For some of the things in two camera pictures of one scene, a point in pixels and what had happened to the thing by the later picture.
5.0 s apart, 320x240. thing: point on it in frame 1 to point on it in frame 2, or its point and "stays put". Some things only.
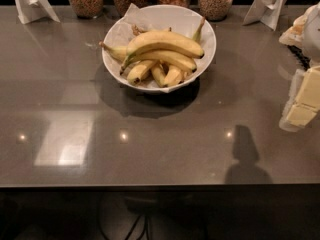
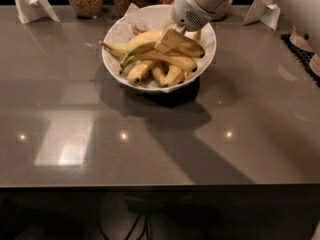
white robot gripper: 312,34 to 186,13
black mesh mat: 303,60 stays put
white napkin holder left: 31,4 stays put
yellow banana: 159,75 stays put
